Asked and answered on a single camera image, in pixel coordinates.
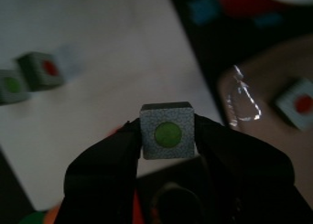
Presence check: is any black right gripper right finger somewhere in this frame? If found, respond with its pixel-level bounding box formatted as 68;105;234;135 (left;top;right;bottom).
192;112;313;224

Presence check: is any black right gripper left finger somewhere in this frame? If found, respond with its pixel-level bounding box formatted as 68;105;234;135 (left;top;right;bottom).
53;119;144;224

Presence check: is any green toy sushi piece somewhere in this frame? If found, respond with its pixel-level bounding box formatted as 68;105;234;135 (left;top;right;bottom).
0;69;32;106
139;101;196;161

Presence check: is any light brown plate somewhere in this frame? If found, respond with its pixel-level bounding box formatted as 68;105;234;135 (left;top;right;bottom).
216;34;313;211

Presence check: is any red centre toy sushi piece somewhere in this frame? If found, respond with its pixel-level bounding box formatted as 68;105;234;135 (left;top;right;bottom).
273;77;313;133
16;51;65;92

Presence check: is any white cutting board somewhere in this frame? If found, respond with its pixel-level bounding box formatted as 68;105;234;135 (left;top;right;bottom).
0;0;223;212

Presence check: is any orange toy carrot, green leaf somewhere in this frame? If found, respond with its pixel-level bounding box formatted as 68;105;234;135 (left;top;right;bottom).
17;203;64;224

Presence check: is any blue tape patch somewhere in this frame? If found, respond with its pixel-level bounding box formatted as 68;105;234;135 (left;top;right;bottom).
187;0;223;25

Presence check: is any red plastic cup, white rim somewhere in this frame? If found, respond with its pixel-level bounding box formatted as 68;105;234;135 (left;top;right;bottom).
215;0;313;20

